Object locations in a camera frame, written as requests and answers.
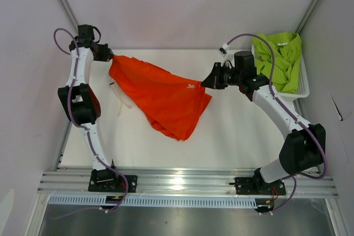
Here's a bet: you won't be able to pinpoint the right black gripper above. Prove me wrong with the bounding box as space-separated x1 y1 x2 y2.
201 62 242 90

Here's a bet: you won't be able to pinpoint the orange shorts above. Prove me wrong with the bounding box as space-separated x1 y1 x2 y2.
109 55 212 141

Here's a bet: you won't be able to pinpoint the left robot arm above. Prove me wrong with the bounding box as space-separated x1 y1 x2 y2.
58 24 120 192

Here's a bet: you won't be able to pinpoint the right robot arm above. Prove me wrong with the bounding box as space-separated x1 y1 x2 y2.
201 48 326 194

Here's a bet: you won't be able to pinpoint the green shorts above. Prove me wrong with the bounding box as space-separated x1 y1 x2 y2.
252 32 302 94

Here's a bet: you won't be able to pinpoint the white plastic basket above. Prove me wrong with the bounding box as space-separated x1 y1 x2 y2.
252 45 309 99

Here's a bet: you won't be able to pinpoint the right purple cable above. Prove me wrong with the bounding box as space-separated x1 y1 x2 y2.
226 33 329 216

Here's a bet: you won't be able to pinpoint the purple cable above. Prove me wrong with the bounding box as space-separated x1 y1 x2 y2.
51 28 129 220
226 33 329 216

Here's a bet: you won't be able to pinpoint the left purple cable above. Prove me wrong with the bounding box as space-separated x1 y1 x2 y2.
51 28 129 220

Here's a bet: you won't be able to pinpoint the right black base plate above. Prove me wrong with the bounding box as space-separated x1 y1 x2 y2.
229 177 286 196

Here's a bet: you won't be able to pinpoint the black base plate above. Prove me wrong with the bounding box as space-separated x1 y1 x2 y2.
88 169 126 193
229 177 286 196

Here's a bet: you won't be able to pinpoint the aluminium front rail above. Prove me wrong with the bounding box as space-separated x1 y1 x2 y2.
37 167 339 199

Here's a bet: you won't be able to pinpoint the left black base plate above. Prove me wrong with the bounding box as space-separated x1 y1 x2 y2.
88 169 126 193

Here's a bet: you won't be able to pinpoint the white slotted cable duct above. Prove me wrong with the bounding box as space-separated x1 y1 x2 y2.
49 194 257 209

